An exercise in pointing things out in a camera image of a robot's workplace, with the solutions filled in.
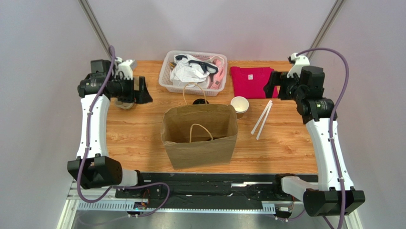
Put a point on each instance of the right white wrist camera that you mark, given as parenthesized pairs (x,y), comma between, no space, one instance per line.
(297,62)

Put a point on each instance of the paper coffee cup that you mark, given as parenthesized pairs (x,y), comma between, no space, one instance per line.
(240,105)

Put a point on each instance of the white wrapped straw left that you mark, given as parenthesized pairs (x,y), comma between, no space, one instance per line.
(260,117)

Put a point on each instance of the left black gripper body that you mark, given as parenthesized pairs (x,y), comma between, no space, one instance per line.
(123,90)

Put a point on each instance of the white plastic basket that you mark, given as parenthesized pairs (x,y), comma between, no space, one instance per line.
(164,77)

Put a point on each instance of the black lid on table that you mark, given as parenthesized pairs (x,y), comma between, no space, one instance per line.
(200,101)

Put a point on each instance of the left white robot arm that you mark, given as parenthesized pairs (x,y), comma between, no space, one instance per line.
(93,168)

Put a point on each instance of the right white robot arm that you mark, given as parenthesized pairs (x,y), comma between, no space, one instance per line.
(335,193)

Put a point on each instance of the white cloth in basket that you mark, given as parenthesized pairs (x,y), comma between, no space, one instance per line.
(183,73)

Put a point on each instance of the red folded cloth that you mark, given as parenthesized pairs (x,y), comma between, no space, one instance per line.
(249,82)

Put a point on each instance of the brown paper bag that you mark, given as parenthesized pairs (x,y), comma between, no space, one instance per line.
(198,135)

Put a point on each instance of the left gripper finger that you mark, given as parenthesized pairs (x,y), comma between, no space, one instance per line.
(143,96)
(141,84)

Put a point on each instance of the aluminium frame rail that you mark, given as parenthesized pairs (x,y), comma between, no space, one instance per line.
(99,207)

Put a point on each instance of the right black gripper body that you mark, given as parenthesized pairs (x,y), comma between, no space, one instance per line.
(282,85)

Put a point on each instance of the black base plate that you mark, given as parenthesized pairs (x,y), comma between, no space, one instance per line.
(207,191)

